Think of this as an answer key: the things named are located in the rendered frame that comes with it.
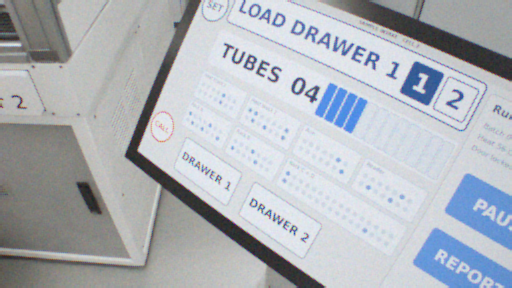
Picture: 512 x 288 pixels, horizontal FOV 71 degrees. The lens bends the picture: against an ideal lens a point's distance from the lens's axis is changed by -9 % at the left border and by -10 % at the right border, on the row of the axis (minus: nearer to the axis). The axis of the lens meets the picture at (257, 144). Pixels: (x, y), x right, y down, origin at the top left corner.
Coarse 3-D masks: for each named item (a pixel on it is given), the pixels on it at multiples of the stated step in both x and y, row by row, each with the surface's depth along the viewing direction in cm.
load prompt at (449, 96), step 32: (256, 0) 45; (288, 0) 43; (256, 32) 45; (288, 32) 43; (320, 32) 41; (352, 32) 40; (352, 64) 40; (384, 64) 38; (416, 64) 37; (416, 96) 37; (448, 96) 35; (480, 96) 34
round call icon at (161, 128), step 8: (160, 112) 51; (168, 112) 50; (152, 120) 52; (160, 120) 51; (168, 120) 50; (176, 120) 50; (152, 128) 52; (160, 128) 51; (168, 128) 50; (152, 136) 52; (160, 136) 51; (168, 136) 50; (160, 144) 51; (168, 144) 50
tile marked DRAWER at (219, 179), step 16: (192, 144) 49; (176, 160) 50; (192, 160) 48; (208, 160) 47; (224, 160) 46; (192, 176) 48; (208, 176) 47; (224, 176) 46; (240, 176) 45; (208, 192) 47; (224, 192) 46
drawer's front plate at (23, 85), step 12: (0, 72) 73; (12, 72) 73; (24, 72) 73; (0, 84) 74; (12, 84) 74; (24, 84) 74; (0, 96) 76; (24, 96) 76; (36, 96) 77; (0, 108) 79; (12, 108) 79; (36, 108) 79
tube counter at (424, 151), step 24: (312, 72) 42; (288, 96) 43; (312, 96) 41; (336, 96) 40; (360, 96) 39; (336, 120) 40; (360, 120) 39; (384, 120) 38; (408, 120) 37; (384, 144) 38; (408, 144) 37; (432, 144) 36; (456, 144) 35; (432, 168) 36
